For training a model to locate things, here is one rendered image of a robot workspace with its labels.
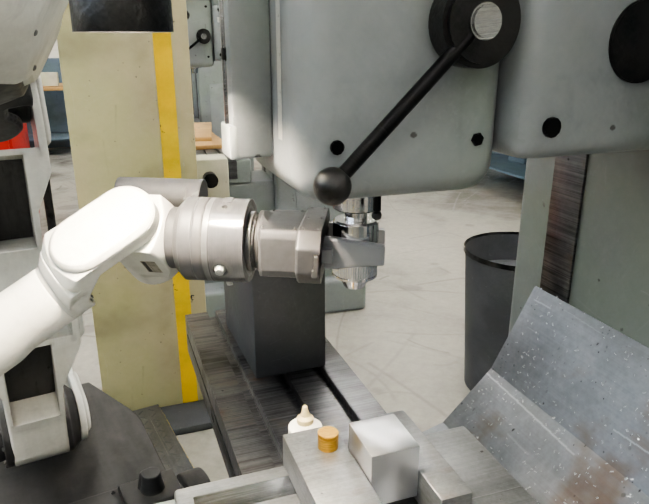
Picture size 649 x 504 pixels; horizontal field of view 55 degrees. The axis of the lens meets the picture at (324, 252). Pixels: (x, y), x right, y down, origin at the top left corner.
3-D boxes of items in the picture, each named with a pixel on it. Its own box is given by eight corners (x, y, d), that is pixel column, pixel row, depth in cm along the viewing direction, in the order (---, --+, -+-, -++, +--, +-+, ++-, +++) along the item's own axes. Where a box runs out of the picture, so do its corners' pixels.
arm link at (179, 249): (197, 261, 60) (83, 256, 61) (220, 297, 70) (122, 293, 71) (213, 160, 65) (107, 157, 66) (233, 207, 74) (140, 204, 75)
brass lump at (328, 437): (321, 455, 65) (321, 440, 64) (314, 442, 67) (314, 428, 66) (341, 450, 65) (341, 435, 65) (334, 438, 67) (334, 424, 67)
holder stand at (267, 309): (255, 379, 100) (250, 262, 94) (225, 324, 120) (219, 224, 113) (325, 366, 104) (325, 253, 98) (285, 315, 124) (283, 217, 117)
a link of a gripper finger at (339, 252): (384, 268, 63) (322, 265, 63) (385, 238, 62) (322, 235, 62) (384, 274, 61) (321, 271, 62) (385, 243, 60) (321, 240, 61)
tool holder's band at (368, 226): (371, 220, 67) (371, 211, 67) (384, 233, 63) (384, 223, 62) (328, 223, 66) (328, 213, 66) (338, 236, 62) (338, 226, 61)
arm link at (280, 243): (320, 217, 58) (193, 212, 59) (318, 313, 61) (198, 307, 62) (330, 187, 70) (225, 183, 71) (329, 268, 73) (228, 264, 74)
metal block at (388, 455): (370, 508, 62) (371, 457, 60) (347, 470, 67) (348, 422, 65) (417, 496, 63) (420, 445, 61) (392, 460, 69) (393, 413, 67)
